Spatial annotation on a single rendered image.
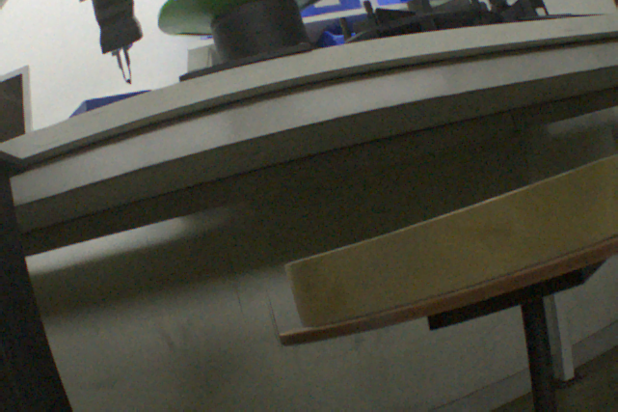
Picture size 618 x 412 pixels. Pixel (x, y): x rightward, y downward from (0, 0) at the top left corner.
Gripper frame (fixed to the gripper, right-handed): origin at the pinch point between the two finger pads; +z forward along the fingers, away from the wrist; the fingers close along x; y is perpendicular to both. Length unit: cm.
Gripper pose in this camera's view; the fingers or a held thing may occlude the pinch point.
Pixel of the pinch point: (128, 82)
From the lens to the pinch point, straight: 124.9
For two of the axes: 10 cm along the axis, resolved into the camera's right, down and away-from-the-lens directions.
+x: -9.6, 2.6, 0.2
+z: 2.5, 8.9, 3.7
